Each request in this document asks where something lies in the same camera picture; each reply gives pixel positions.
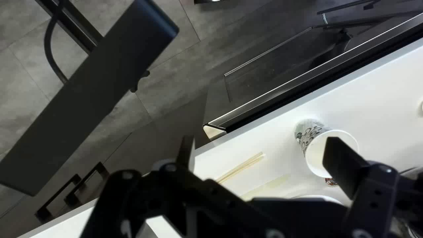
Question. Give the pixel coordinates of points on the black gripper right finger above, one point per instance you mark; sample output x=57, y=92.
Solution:
x=378, y=199

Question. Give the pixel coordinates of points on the wooden stirrer stick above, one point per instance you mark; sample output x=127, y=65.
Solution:
x=268, y=186
x=242, y=166

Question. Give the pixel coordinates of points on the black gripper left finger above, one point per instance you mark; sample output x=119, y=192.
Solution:
x=153, y=203

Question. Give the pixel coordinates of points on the black metal frame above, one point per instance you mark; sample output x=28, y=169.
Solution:
x=54, y=27
x=70, y=194

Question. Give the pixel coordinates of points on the dark bench seat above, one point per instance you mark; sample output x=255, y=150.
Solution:
x=87, y=88

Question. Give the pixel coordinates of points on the patterned paper cup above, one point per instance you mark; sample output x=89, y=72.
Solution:
x=311, y=133

